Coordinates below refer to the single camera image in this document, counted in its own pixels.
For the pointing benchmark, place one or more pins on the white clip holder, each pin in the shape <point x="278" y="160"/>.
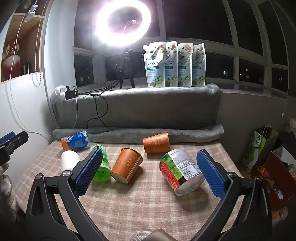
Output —
<point x="31" y="13"/>

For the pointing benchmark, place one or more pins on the green paper bag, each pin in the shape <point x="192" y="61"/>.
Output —
<point x="256" y="150"/>

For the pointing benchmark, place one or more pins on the wooden wall shelf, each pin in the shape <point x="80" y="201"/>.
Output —
<point x="27" y="41"/>

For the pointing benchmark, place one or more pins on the white power strip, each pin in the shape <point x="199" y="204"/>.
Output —
<point x="60" y="93"/>

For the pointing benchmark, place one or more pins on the white paper cup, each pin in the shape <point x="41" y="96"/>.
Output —
<point x="69" y="160"/>

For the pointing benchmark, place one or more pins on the green plastic bottle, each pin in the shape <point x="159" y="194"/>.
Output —
<point x="104" y="169"/>

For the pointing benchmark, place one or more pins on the brown patterned paper cup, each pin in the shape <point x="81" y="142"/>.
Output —
<point x="156" y="143"/>
<point x="126" y="165"/>

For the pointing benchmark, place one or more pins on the plaid table mat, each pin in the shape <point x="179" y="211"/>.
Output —
<point x="148" y="204"/>

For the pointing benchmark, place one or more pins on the red floral vase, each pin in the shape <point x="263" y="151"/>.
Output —
<point x="10" y="58"/>

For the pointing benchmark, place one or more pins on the clear cup red green label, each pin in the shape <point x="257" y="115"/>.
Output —
<point x="179" y="170"/>

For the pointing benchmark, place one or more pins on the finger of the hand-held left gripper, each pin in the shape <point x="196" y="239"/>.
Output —
<point x="17" y="141"/>

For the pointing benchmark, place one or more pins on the black tripod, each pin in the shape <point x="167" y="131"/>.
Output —
<point x="126" y="61"/>

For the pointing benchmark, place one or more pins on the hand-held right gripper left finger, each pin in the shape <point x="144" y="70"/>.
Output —
<point x="89" y="171"/>

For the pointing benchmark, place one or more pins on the black power adapter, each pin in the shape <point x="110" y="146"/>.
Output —
<point x="70" y="94"/>

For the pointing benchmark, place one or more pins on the white green refill pouch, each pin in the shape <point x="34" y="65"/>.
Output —
<point x="199" y="67"/>
<point x="185" y="67"/>
<point x="171" y="67"/>
<point x="154" y="67"/>

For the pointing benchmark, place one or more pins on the red cardboard box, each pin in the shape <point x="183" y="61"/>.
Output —
<point x="279" y="176"/>

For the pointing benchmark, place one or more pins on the white window frame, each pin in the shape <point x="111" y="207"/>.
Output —
<point x="231" y="48"/>

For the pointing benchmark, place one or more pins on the rolled grey towel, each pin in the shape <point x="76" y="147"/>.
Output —
<point x="189" y="134"/>

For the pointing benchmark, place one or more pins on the grey blanket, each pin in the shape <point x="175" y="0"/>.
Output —
<point x="150" y="106"/>

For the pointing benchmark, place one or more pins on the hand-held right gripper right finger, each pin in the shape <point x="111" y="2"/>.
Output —
<point x="211" y="176"/>

